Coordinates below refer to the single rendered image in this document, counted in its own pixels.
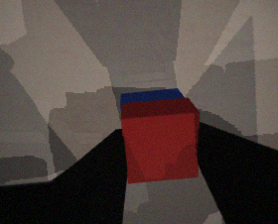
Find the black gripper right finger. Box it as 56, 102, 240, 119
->
198, 122, 278, 224

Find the red block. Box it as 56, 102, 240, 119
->
121, 98, 200, 183

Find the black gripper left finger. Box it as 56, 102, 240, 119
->
0, 129, 127, 224

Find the blue block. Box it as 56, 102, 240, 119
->
120, 88, 185, 109

